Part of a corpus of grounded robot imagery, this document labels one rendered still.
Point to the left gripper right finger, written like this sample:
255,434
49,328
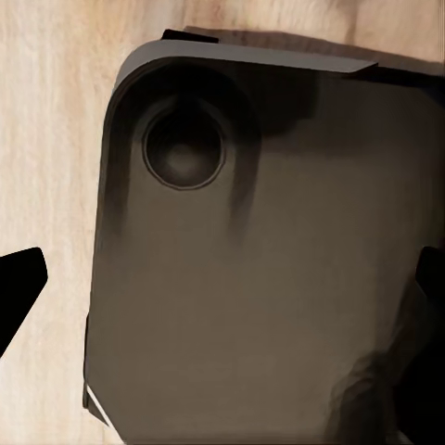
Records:
430,274

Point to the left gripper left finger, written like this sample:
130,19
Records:
23,276

